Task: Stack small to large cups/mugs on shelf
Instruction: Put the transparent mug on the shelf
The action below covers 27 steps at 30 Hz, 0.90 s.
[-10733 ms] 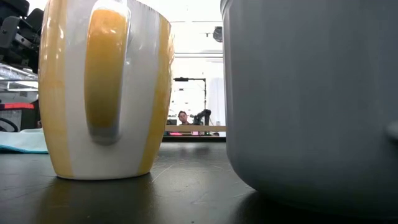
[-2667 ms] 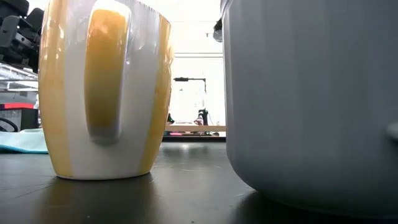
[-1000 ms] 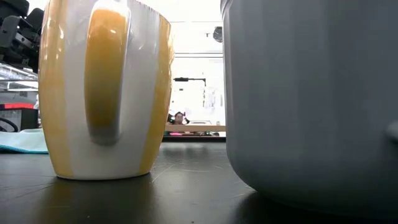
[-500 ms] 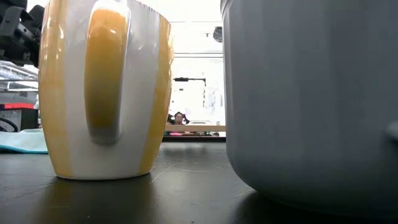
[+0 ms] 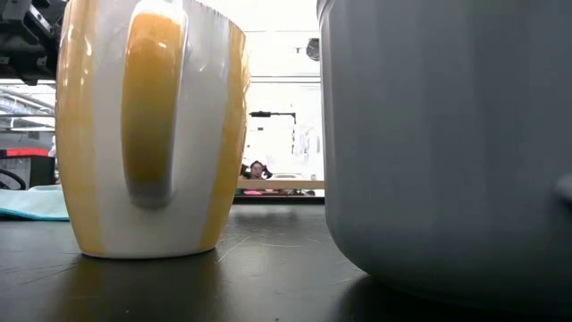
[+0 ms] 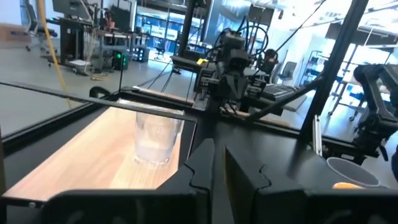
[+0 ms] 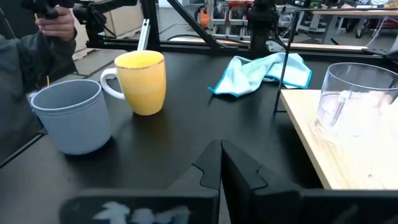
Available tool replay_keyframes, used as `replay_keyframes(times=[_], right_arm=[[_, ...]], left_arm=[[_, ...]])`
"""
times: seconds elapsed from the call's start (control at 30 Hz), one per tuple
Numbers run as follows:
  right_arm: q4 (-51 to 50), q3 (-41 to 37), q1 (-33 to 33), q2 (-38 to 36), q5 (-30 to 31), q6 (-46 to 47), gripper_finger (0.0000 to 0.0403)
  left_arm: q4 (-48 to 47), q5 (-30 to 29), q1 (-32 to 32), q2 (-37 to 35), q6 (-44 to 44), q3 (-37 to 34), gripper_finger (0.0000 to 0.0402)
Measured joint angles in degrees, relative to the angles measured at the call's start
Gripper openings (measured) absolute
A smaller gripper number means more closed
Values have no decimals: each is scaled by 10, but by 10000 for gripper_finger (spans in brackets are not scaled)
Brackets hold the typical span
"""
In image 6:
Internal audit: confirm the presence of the black clamp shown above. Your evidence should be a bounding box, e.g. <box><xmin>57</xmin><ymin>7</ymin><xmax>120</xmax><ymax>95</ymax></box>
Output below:
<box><xmin>88</xmin><ymin>86</ymin><xmax>110</xmax><ymax>99</ymax></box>

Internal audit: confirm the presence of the black office chair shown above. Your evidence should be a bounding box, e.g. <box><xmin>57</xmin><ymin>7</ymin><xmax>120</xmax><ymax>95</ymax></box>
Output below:
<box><xmin>23</xmin><ymin>0</ymin><xmax>59</xmax><ymax>53</ymax></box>

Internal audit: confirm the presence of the grey mug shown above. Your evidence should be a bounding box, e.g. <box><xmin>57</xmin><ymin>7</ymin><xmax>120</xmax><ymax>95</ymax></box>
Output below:
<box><xmin>326</xmin><ymin>156</ymin><xmax>389</xmax><ymax>190</ymax></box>

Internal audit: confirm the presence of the cardboard box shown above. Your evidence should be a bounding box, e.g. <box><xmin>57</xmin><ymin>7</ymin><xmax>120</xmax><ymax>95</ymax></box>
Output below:
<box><xmin>0</xmin><ymin>23</ymin><xmax>32</xmax><ymax>44</ymax></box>

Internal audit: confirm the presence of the black metal shelf frame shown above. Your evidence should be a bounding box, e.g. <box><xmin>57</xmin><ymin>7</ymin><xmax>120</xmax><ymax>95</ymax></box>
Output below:
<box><xmin>0</xmin><ymin>52</ymin><xmax>198</xmax><ymax>210</ymax></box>

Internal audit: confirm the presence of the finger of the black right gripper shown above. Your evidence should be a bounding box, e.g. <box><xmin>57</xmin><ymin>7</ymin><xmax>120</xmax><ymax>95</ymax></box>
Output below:
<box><xmin>238</xmin><ymin>74</ymin><xmax>249</xmax><ymax>102</ymax></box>
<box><xmin>229</xmin><ymin>74</ymin><xmax>239</xmax><ymax>102</ymax></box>

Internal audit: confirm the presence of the black aluminium rig frame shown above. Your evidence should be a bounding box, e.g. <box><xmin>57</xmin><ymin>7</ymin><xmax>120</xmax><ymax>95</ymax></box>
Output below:
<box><xmin>0</xmin><ymin>0</ymin><xmax>371</xmax><ymax>162</ymax></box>

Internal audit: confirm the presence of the green-lit computer tower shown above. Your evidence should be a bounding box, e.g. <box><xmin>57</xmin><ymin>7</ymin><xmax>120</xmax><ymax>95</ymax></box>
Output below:
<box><xmin>111</xmin><ymin>49</ymin><xmax>129</xmax><ymax>72</ymax></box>

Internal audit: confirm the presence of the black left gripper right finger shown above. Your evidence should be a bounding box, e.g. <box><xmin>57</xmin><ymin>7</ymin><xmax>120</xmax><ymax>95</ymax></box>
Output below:
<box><xmin>223</xmin><ymin>144</ymin><xmax>398</xmax><ymax>224</ymax></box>

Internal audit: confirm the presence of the wooden shelf board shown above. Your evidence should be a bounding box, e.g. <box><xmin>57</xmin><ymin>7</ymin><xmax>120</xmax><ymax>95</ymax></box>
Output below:
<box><xmin>2</xmin><ymin>98</ymin><xmax>187</xmax><ymax>202</ymax></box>

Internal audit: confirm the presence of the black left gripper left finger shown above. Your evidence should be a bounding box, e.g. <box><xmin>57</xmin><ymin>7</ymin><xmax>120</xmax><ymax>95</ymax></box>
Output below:
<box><xmin>40</xmin><ymin>138</ymin><xmax>216</xmax><ymax>224</ymax></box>

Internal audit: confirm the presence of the yellow hanging cable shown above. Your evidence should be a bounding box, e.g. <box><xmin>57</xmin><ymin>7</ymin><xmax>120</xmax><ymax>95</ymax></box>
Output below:
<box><xmin>36</xmin><ymin>0</ymin><xmax>73</xmax><ymax>108</ymax></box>

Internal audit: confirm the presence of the yellow mug with white handle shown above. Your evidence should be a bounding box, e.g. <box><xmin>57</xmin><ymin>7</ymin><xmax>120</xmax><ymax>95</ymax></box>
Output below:
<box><xmin>331</xmin><ymin>182</ymin><xmax>364</xmax><ymax>190</ymax></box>

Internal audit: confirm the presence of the black keyboard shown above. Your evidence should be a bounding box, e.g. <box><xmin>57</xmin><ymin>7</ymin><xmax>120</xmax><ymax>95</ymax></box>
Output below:
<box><xmin>263</xmin><ymin>83</ymin><xmax>296</xmax><ymax>101</ymax></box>

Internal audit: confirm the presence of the grey office chair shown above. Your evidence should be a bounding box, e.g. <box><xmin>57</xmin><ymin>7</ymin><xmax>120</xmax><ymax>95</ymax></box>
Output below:
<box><xmin>277</xmin><ymin>61</ymin><xmax>299</xmax><ymax>82</ymax></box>

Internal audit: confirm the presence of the clear glass mug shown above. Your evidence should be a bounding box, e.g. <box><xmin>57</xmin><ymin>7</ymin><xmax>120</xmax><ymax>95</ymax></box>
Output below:
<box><xmin>133</xmin><ymin>110</ymin><xmax>183</xmax><ymax>166</ymax></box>

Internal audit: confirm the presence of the black desk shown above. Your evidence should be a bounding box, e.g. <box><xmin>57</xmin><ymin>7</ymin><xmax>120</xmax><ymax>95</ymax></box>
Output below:
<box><xmin>46</xmin><ymin>17</ymin><xmax>97</xmax><ymax>68</ymax></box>

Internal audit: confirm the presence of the silver angle bracket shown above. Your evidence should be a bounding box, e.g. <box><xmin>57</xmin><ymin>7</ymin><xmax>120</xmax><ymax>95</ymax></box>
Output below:
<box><xmin>312</xmin><ymin>114</ymin><xmax>323</xmax><ymax>156</ymax></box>

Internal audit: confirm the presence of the grey desk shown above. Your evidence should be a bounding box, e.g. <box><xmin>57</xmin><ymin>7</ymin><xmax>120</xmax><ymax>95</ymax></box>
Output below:
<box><xmin>262</xmin><ymin>82</ymin><xmax>308</xmax><ymax>113</ymax></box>

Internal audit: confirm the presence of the computer monitor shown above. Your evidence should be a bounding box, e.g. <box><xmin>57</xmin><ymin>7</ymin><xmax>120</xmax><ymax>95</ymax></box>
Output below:
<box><xmin>51</xmin><ymin>0</ymin><xmax>94</xmax><ymax>20</ymax></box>

